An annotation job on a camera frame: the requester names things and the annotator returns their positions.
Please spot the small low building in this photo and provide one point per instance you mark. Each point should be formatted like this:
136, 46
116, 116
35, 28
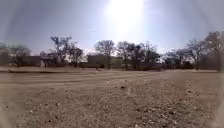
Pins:
36, 61

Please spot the gravel dirt road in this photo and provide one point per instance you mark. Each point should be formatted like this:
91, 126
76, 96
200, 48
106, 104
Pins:
110, 100

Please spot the row of bare trees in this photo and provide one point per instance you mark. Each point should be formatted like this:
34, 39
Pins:
105, 47

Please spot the low long building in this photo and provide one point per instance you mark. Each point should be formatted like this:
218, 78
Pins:
100, 61

